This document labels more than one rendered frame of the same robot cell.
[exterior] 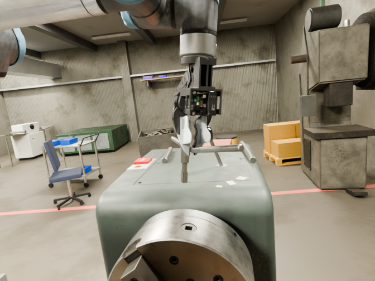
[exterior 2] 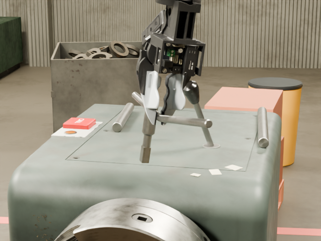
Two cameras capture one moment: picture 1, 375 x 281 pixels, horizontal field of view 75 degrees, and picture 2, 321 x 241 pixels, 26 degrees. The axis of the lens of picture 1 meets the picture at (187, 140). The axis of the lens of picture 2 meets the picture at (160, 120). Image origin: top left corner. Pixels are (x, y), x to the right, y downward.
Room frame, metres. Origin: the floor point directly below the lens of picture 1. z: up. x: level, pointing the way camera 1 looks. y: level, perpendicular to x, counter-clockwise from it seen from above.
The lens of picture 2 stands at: (-0.57, -0.04, 1.65)
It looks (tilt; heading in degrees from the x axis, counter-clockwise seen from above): 14 degrees down; 2
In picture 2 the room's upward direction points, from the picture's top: straight up
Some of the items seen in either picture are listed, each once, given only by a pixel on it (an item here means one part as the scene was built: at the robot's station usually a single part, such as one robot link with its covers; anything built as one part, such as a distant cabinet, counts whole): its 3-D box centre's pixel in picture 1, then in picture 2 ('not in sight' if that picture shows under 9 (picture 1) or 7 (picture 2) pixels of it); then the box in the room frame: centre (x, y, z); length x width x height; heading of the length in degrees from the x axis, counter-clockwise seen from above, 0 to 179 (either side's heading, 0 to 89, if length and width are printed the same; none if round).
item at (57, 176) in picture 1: (65, 172); not in sight; (3.74, 1.97, 0.52); 0.60 x 0.57 x 1.03; 90
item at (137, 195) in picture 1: (196, 211); (163, 221); (0.87, -0.01, 1.06); 0.59 x 0.48 x 0.39; 170
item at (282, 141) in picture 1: (297, 140); not in sight; (4.88, -2.23, 0.36); 1.22 x 0.87 x 0.72; 86
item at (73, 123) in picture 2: (143, 161); (79, 125); (0.96, 0.19, 1.26); 0.06 x 0.06 x 0.02; 80
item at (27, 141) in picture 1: (29, 140); not in sight; (8.00, 5.17, 0.56); 2.40 x 0.60 x 1.13; 176
